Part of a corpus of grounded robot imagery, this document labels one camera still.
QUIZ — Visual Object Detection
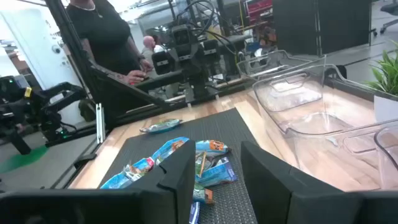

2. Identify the grey woven table mat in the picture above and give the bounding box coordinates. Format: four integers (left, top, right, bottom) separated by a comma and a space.
98, 108, 259, 224

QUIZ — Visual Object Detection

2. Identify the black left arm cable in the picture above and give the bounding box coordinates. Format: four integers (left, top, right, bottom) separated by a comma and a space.
175, 0, 239, 57

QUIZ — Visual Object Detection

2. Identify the clear plastic bin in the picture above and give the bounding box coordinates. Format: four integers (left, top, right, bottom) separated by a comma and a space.
252, 63, 398, 191
373, 123, 398, 191
235, 49, 326, 82

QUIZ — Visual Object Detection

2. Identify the green wrapper granola bar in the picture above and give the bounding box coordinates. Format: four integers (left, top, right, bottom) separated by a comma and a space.
195, 151, 215, 179
192, 182, 216, 205

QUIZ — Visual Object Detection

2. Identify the silver metal bracket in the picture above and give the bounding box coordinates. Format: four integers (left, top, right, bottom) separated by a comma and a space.
95, 103, 106, 144

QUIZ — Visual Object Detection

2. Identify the black cabinet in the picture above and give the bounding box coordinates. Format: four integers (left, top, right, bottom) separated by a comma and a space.
272, 0, 373, 56

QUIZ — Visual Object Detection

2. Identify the person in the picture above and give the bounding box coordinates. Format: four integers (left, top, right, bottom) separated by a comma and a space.
141, 35, 165, 65
65, 0, 155, 85

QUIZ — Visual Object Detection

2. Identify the black office chair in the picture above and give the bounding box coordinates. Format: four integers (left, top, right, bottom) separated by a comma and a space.
378, 0, 398, 34

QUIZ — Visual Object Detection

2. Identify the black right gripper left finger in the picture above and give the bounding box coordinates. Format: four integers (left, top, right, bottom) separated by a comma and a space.
126, 140, 197, 224

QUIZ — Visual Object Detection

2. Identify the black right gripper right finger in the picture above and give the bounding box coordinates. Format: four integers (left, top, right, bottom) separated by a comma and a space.
241, 141, 363, 224

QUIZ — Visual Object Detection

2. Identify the black aluminium rig frame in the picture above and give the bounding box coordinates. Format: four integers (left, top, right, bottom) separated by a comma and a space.
43, 0, 398, 190

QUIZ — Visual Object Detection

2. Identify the green plant in white pot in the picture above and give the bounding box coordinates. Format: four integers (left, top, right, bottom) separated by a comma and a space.
365, 42, 398, 123

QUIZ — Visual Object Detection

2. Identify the red cabinet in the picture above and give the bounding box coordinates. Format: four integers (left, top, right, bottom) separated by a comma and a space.
246, 0, 274, 23

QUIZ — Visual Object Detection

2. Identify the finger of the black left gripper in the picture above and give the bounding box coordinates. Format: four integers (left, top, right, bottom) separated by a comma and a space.
203, 39, 221, 62
151, 50, 175, 76

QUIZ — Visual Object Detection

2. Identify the white door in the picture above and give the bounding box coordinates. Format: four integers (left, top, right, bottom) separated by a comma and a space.
0, 9, 83, 125

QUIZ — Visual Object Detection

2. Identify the blue oatmeal raisin granola bar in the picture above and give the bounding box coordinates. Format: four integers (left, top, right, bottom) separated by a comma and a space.
195, 156, 238, 188
188, 201, 201, 224
139, 118, 183, 134

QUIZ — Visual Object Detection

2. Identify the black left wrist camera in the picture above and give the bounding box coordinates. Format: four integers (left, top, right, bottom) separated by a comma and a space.
171, 24, 194, 53

